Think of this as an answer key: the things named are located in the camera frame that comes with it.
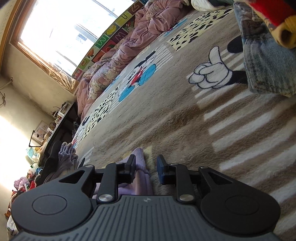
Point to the dark desk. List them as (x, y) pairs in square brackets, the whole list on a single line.
[(62, 125)]

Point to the purple sweatshirt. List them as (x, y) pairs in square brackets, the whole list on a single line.
[(141, 180)]

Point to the purple floral duvet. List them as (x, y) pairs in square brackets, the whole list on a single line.
[(148, 25)]

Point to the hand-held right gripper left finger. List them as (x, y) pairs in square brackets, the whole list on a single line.
[(130, 169)]

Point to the group of small desk items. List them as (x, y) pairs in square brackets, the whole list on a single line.
[(59, 112)]

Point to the grey folded garment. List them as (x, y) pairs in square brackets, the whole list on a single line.
[(67, 153)]

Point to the red and yellow garment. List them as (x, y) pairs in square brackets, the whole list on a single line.
[(284, 34)]

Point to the cartoon mouse blanket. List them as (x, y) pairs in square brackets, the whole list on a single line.
[(185, 115)]

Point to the colourful alphabet play mat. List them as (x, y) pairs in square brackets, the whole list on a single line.
[(108, 37)]

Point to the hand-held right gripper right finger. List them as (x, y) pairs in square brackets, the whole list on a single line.
[(161, 171)]

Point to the window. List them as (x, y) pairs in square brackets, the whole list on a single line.
[(64, 30)]

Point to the white panda print garment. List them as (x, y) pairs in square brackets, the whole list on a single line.
[(11, 227)]

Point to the white quilt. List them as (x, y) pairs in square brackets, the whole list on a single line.
[(208, 5)]

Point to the black folded garment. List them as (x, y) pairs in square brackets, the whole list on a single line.
[(52, 157)]

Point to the folded blue jeans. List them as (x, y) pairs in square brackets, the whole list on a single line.
[(266, 60)]

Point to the white picture board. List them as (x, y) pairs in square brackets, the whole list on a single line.
[(40, 133)]

